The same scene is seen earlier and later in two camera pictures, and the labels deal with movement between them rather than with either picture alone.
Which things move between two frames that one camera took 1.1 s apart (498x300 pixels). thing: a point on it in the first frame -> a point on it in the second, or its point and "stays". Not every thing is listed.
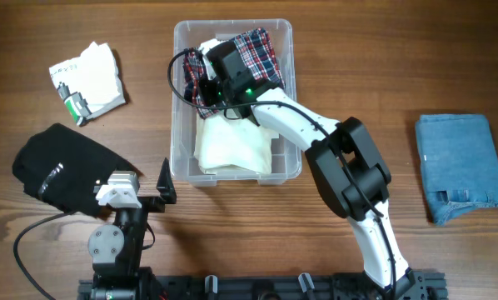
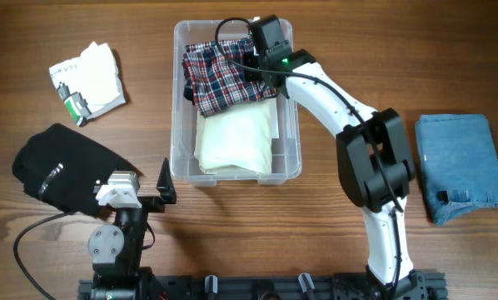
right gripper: [211, 96] -> [251, 73]
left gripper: [156, 204] stays
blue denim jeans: [460, 163] stays
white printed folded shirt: [89, 83] stays
